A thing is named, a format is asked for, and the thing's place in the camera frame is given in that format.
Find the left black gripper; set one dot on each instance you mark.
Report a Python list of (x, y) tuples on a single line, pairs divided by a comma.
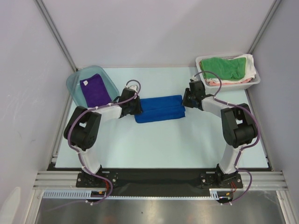
[(139, 108)]

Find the blue towel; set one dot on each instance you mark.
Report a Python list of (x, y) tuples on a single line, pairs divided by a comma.
[(161, 109)]

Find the white slotted cable duct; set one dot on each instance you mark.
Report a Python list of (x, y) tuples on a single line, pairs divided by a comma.
[(97, 195)]

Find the right aluminium frame post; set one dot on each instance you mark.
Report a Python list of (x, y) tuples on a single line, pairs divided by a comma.
[(269, 16)]

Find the purple microfiber towel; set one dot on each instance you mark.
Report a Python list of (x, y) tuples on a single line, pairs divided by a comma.
[(94, 91)]

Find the green microfiber towel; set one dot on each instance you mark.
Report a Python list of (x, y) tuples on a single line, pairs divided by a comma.
[(231, 70)]

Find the white plastic basket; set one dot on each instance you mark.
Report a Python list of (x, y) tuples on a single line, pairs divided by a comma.
[(233, 87)]

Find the translucent blue plastic tray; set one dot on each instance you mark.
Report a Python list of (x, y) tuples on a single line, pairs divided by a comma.
[(73, 84)]

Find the pink towel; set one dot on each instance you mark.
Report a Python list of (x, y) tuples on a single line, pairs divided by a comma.
[(214, 82)]

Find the aluminium rail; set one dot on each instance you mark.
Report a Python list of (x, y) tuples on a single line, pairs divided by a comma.
[(67, 180)]

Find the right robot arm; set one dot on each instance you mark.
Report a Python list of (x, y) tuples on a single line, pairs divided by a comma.
[(239, 127)]

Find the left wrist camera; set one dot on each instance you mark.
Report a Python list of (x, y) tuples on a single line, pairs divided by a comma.
[(133, 87)]

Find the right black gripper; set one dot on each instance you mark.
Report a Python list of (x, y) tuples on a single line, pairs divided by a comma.
[(187, 99)]

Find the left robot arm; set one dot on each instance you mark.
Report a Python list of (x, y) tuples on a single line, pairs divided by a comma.
[(82, 129)]

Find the white towel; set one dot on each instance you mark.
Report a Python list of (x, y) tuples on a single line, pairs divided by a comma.
[(240, 69)]

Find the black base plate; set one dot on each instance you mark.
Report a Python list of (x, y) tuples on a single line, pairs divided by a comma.
[(160, 182)]

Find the left aluminium frame post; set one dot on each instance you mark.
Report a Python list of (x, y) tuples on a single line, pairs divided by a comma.
[(55, 32)]

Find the aluminium frame post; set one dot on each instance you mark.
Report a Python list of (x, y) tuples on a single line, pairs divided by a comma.
[(55, 32), (269, 16)]

